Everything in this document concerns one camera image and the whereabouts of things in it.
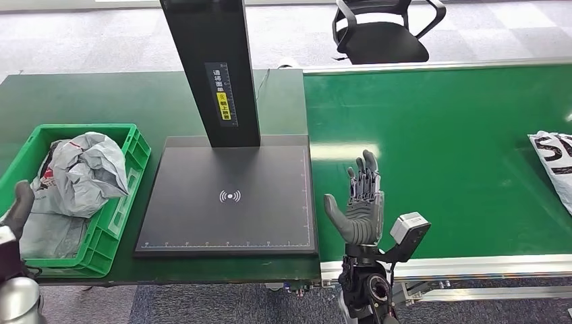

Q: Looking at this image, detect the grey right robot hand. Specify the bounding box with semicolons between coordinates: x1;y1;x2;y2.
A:
323;149;386;246

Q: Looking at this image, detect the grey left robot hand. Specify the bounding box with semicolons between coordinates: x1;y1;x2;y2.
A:
0;180;36;242

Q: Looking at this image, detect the white package with red print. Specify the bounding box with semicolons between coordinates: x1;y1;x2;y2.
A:
34;130;131;219

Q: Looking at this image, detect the white package with black print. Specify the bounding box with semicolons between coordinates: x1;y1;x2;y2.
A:
527;130;572;217
18;138;92;261

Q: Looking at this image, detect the green conveyor belt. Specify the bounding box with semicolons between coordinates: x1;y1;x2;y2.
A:
303;63;572;263

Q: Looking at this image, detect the black inbound scanner machine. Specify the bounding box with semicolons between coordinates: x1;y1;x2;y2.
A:
133;0;319;259

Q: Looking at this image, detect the green plastic crate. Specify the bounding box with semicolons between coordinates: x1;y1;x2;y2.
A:
0;124;152;279

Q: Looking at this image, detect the black office chair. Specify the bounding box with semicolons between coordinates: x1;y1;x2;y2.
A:
331;0;447;66

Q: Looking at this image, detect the black label sticker with yellow patch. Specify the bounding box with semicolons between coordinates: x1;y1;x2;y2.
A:
204;61;239;128

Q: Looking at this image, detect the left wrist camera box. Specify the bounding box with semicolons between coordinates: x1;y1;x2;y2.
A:
0;225;26;283

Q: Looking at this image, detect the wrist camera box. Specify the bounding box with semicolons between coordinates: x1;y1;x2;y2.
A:
389;211;432;264
0;225;26;283

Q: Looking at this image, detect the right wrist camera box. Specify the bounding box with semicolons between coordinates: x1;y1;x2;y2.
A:
389;211;432;264

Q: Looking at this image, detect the aluminium conveyor frame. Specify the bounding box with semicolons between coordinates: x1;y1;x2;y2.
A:
302;56;572;309

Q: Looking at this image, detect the thin black cable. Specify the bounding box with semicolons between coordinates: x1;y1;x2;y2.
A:
254;68;270;103

